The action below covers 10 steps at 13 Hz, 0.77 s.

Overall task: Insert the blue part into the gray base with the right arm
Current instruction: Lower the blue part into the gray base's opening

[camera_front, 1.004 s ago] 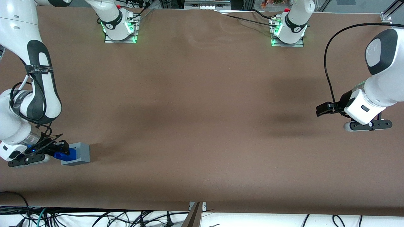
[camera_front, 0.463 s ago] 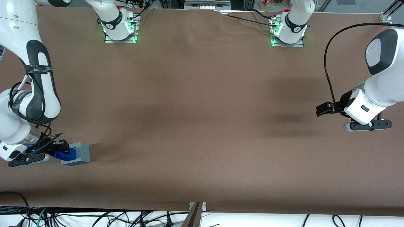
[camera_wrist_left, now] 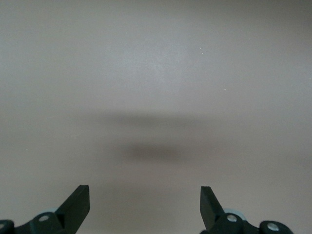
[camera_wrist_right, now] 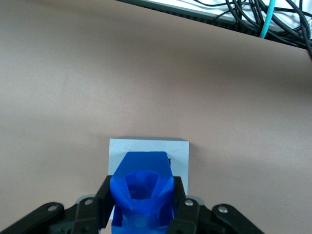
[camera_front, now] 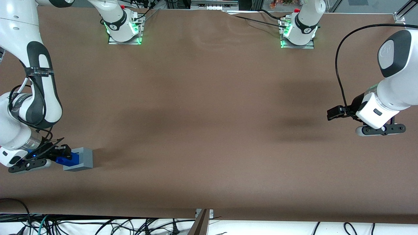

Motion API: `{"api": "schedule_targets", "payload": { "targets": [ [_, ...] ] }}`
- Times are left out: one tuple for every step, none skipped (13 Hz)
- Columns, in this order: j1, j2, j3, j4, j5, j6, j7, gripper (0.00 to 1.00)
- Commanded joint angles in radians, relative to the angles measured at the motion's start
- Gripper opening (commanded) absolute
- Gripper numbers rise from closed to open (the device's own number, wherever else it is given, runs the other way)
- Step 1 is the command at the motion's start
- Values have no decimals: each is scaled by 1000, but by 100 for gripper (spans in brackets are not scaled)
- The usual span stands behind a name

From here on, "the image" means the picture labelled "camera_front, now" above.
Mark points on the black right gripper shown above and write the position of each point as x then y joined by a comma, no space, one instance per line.
55,150

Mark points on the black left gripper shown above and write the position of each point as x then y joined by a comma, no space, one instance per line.
357,103

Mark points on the blue plastic part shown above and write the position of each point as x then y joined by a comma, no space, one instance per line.
73,159

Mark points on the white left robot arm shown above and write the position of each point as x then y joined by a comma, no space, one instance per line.
401,81

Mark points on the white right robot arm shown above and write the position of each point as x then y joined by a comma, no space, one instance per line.
42,98

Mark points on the gray square base block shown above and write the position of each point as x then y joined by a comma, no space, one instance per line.
86,158

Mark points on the colourful packets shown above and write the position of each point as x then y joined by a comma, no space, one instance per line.
281,3

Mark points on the brown paper table cover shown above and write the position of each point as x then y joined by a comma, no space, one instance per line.
209,130

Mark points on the aluminium profile bar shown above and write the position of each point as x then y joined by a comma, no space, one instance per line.
200,225

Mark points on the white power strip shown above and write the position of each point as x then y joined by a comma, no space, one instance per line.
214,6

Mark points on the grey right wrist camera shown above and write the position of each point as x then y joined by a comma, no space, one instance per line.
29,165

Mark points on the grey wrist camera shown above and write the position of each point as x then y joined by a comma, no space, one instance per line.
378,130
29,165

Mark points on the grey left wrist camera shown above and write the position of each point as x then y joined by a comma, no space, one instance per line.
378,130

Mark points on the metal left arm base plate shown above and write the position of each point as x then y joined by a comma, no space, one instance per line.
308,46

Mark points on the aluminium corner bracket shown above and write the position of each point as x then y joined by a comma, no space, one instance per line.
399,18

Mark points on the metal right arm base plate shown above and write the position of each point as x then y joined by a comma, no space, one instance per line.
112,41

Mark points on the small metal bracket plate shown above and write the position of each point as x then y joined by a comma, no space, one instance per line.
211,213

